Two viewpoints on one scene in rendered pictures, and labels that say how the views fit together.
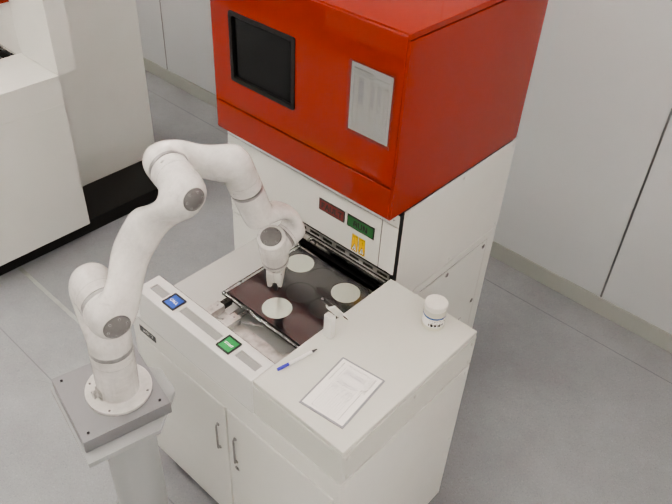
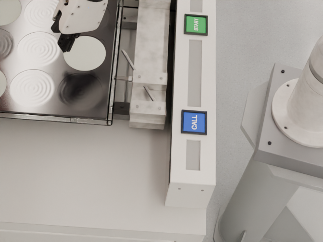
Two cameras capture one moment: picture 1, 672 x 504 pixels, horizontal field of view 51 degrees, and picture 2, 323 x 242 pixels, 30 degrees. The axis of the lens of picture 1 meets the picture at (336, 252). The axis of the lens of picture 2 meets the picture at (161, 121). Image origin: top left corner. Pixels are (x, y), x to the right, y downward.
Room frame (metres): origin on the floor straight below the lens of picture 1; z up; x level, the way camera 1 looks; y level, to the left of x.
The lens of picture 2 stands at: (2.12, 0.88, 2.08)
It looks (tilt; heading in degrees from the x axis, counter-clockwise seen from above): 61 degrees down; 224
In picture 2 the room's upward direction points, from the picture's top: 9 degrees clockwise
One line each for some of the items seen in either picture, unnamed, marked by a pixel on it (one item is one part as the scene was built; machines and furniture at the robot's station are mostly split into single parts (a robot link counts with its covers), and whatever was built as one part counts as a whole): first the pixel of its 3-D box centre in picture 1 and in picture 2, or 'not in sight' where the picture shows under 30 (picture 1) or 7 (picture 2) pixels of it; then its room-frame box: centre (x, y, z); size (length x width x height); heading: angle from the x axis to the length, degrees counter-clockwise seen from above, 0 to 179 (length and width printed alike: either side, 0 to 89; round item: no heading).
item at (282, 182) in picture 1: (306, 211); not in sight; (2.06, 0.11, 1.02); 0.82 x 0.03 x 0.40; 50
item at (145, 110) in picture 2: (212, 311); (148, 110); (1.66, 0.39, 0.89); 0.08 x 0.03 x 0.03; 140
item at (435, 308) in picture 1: (434, 312); not in sight; (1.59, -0.31, 1.01); 0.07 x 0.07 x 0.10
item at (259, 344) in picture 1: (245, 342); (150, 60); (1.55, 0.27, 0.87); 0.36 x 0.08 x 0.03; 50
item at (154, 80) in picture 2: (228, 323); (149, 80); (1.60, 0.33, 0.89); 0.08 x 0.03 x 0.03; 140
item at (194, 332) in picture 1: (203, 339); (191, 87); (1.53, 0.40, 0.89); 0.55 x 0.09 x 0.14; 50
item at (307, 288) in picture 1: (300, 293); (39, 49); (1.77, 0.11, 0.90); 0.34 x 0.34 x 0.01; 50
